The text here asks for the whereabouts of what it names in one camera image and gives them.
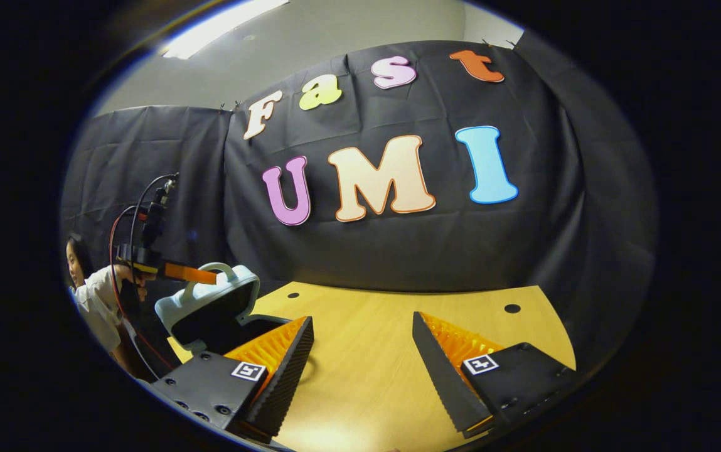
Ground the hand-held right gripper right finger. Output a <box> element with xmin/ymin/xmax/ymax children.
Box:
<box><xmin>412</xmin><ymin>311</ymin><xmax>578</xmax><ymax>439</ymax></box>

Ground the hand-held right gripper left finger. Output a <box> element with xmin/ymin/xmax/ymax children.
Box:
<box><xmin>150</xmin><ymin>315</ymin><xmax>316</xmax><ymax>443</ymax></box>

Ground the pale blue suitcase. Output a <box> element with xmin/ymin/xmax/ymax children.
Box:
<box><xmin>154</xmin><ymin>262</ymin><xmax>295</xmax><ymax>357</ymax></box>

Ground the person's head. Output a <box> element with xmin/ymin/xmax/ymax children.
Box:
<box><xmin>67</xmin><ymin>235</ymin><xmax>95</xmax><ymax>290</ymax></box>

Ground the person's white shirt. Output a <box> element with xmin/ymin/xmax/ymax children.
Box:
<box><xmin>73</xmin><ymin>266</ymin><xmax>127</xmax><ymax>353</ymax></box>

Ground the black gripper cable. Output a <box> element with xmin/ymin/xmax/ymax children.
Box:
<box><xmin>128</xmin><ymin>173</ymin><xmax>179</xmax><ymax>264</ymax></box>

